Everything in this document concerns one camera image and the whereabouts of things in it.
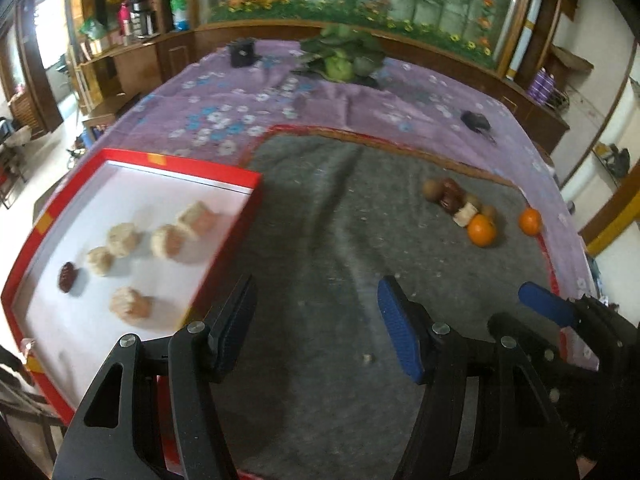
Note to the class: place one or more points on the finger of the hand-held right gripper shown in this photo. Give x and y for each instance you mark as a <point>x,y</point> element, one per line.
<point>510,325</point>
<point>545,302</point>

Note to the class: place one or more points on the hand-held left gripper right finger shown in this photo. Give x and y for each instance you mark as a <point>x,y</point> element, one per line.
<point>400,330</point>

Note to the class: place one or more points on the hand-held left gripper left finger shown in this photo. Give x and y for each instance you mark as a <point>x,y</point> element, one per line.
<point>232,330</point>

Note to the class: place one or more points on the orange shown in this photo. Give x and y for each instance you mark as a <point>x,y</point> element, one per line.
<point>530,221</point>
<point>482,230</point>

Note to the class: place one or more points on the brown kiwi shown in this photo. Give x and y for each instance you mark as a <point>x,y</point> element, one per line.
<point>431,190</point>
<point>489,211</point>

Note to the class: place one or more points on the red cardboard box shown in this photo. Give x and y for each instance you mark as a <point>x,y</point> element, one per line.
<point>165,195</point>

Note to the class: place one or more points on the grey felt mat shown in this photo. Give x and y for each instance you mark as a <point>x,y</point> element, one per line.
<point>325,260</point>

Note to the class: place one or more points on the black bag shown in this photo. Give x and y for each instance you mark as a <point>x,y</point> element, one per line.
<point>617,160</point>

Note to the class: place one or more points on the black car key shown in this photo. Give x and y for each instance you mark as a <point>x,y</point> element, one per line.
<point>475,121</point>

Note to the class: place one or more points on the purple floral tablecloth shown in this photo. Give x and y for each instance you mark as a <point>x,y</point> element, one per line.
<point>350,105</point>

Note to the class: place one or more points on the brown wicker tray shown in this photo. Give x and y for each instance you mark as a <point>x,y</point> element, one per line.
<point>572,57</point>

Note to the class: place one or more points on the white rolled poster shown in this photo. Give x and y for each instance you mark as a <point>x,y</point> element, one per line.
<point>525,30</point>

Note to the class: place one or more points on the black motor block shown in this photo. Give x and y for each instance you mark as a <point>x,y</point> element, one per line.
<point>242,52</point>

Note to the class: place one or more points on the green bok choy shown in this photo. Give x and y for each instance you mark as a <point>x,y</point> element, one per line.
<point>342,57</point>

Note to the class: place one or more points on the wooden side counter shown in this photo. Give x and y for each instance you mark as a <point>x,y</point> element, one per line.
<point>125,67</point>

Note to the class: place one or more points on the wicker hamper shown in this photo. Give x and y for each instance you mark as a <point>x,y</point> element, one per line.
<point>27,112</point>

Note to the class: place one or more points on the green and white bottle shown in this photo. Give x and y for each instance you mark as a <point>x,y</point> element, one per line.
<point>179,10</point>

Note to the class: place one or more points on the pink bottle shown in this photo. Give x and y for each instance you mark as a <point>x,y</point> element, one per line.
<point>124,20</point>

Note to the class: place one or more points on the black thermos jug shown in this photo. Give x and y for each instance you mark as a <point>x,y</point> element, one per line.
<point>136,15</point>

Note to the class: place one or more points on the green plastic bag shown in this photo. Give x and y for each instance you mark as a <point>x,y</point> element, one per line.
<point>92,30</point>

